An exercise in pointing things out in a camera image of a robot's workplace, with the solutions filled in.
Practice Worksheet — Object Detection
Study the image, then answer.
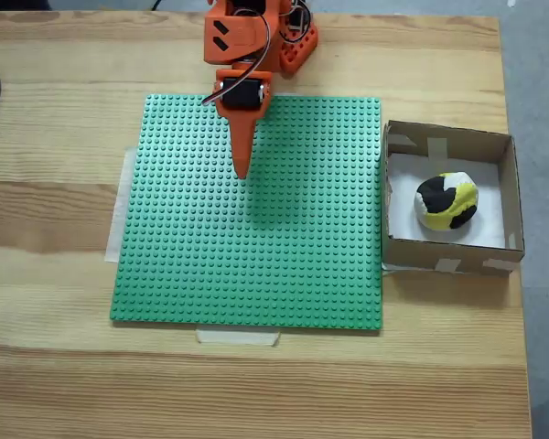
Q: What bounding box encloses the brown cardboard box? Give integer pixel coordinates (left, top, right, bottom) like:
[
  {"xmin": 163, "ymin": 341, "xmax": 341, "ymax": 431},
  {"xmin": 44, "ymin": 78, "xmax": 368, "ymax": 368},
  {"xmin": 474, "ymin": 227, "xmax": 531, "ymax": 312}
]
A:
[{"xmin": 382, "ymin": 119, "xmax": 527, "ymax": 277}]

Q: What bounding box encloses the white paper box liner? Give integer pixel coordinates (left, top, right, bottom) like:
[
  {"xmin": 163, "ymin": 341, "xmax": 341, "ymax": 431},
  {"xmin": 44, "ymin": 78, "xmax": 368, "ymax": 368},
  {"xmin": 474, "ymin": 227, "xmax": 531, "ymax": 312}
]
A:
[{"xmin": 387, "ymin": 153, "xmax": 507, "ymax": 251}]

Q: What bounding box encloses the thin gripper motor cable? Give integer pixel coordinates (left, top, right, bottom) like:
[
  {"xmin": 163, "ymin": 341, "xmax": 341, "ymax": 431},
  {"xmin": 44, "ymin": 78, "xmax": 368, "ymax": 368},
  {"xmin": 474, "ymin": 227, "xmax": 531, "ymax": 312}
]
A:
[{"xmin": 200, "ymin": 16, "xmax": 275, "ymax": 107}]

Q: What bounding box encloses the green studded baseplate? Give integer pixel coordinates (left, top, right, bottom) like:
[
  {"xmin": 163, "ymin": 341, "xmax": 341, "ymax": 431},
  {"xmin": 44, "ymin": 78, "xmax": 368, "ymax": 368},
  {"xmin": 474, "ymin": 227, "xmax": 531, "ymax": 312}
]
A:
[{"xmin": 108, "ymin": 93, "xmax": 384, "ymax": 337}]

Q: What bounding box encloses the wide translucent tape strip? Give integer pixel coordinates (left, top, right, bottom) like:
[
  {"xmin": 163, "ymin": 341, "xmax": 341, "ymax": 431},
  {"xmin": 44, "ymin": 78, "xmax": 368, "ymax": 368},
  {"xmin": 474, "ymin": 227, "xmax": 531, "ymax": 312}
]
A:
[{"xmin": 103, "ymin": 146, "xmax": 141, "ymax": 265}]

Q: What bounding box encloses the black white yellow fabric ball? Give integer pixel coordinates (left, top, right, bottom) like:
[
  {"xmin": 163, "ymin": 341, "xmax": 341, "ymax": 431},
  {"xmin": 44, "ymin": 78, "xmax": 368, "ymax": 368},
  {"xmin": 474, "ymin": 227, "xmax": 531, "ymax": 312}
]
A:
[{"xmin": 414, "ymin": 171, "xmax": 479, "ymax": 231}]

